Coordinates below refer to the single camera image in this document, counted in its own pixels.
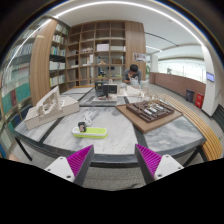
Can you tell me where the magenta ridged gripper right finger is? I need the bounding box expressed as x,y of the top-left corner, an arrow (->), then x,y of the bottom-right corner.
135,144 -> 183,184

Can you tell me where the brown wooden architectural model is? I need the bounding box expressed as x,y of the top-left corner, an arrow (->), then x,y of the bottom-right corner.
116,100 -> 183,133

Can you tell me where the black charger plug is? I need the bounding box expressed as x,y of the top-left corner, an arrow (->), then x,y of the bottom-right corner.
78,122 -> 87,132

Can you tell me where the left library bookshelf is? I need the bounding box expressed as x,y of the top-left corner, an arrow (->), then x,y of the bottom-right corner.
0,16 -> 69,158

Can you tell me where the black display stand model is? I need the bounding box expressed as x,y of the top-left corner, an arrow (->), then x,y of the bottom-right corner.
95,81 -> 118,100

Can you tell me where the large wooden bookshelf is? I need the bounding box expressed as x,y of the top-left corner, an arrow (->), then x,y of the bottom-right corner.
66,20 -> 146,89

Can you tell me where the black bin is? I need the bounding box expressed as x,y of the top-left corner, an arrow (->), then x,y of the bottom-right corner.
185,89 -> 194,103

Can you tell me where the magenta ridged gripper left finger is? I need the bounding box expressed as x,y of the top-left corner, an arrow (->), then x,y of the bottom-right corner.
46,145 -> 94,186

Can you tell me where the white and green power strip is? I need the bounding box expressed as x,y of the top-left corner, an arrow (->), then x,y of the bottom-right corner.
72,127 -> 107,138

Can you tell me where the person in grey shirt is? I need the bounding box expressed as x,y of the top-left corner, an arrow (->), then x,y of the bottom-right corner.
122,64 -> 142,84

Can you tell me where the curved wooden slat bench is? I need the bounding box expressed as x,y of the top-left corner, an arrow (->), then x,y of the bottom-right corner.
157,93 -> 222,161

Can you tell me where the small white frame model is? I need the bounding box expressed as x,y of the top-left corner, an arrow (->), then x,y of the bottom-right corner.
140,87 -> 158,101

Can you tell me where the red bin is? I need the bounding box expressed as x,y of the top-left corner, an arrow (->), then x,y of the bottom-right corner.
195,93 -> 204,109

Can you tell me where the white architectural model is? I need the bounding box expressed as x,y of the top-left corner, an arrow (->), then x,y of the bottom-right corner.
25,86 -> 79,130

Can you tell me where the white coiled cable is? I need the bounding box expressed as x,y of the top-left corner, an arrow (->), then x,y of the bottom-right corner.
82,109 -> 94,127

